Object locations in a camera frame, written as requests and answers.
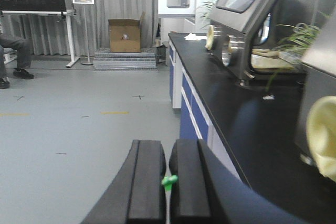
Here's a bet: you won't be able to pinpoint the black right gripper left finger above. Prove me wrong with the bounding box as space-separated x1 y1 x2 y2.
82 140 166 223

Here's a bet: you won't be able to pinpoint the blue white lab bench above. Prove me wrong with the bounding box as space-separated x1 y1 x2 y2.
169 33 335 223

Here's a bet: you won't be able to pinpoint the seated person's legs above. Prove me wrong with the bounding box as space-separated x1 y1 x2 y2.
0 34 35 90

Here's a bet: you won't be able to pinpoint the green potted plant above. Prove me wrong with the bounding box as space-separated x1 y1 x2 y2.
265 11 331 92

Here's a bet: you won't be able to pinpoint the green plastic spoon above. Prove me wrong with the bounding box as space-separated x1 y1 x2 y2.
161 175 178 191

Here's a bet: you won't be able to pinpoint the brown cardboard box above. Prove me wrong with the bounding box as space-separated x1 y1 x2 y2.
108 12 145 53

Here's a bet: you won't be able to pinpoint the steel glove box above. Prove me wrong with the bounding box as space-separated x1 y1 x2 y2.
206 0 335 85

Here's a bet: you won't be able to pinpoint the cream rubber glove near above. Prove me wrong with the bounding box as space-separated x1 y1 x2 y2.
306 96 335 181

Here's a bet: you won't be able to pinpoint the framed sign on pole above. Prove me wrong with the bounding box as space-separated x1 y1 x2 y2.
72 0 95 66

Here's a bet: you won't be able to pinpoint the grey curtain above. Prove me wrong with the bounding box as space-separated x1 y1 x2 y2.
1 0 158 56

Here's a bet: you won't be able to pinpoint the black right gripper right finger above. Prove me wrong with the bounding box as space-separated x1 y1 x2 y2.
169 139 304 223

